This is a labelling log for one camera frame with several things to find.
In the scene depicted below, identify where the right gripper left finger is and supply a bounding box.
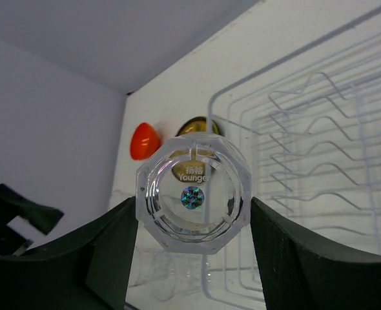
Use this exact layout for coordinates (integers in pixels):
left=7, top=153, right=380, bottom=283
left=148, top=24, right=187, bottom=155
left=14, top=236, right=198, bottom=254
left=0, top=197, right=138, bottom=309

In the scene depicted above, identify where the clear plastic dish rack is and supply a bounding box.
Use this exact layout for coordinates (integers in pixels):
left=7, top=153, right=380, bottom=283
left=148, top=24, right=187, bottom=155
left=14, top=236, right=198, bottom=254
left=202, top=1, right=381, bottom=309

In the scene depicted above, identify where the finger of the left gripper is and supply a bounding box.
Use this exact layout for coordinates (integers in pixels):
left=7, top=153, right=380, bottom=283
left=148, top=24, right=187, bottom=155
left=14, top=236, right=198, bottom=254
left=0, top=183, right=64, bottom=257

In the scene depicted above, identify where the clear glass cup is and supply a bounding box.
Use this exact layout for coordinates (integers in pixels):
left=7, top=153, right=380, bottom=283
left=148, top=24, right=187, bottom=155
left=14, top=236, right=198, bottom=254
left=150, top=252, right=211, bottom=302
left=128, top=246, right=158, bottom=287
left=136, top=132, right=252, bottom=254

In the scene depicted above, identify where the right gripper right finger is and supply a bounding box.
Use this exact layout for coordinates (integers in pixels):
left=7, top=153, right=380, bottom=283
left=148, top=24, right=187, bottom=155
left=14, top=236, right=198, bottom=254
left=251, top=198, right=381, bottom=309

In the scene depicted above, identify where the yellow patterned plate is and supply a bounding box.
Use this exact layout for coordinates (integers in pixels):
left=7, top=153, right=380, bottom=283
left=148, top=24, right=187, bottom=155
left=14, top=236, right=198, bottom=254
left=176, top=116, right=223, bottom=136

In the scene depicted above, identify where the orange plastic bowl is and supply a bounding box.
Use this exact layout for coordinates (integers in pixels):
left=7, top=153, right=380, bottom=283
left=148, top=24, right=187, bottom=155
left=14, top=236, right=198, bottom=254
left=130, top=122, right=161, bottom=161

